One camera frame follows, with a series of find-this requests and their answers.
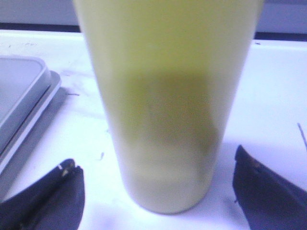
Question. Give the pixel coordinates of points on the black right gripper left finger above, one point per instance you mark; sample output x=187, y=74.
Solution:
x=54, y=202

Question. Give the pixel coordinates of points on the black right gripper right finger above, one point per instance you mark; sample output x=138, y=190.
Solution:
x=268, y=201

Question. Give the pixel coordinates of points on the yellow squeeze bottle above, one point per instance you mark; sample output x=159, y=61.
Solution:
x=167, y=72

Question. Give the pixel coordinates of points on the silver electronic kitchen scale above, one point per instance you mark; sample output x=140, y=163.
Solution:
x=26, y=88

